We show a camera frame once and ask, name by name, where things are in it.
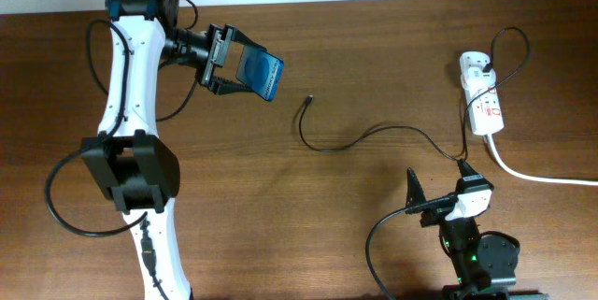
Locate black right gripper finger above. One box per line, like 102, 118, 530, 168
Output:
457, 159, 477, 178
406, 167, 426, 211

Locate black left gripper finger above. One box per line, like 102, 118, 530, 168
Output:
207, 77, 252, 95
225, 24, 267, 51

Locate blue screen Galaxy smartphone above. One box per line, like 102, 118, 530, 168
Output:
236, 46, 284, 102

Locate black USB charging cable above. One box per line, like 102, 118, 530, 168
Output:
297, 26, 531, 162

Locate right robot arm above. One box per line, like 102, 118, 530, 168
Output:
406, 160, 520, 299

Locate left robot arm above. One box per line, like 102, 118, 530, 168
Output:
81, 0, 265, 299

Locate white USB charger plug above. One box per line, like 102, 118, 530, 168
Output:
461, 66, 496, 91

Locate white power strip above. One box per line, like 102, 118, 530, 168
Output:
459, 51, 504, 136

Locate black right camera cable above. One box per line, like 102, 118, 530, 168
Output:
364, 194, 457, 300

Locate black camera cable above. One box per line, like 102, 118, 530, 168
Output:
364, 194, 457, 300
44, 0, 202, 300

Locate black left camera cable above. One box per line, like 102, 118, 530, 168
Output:
44, 0, 202, 300

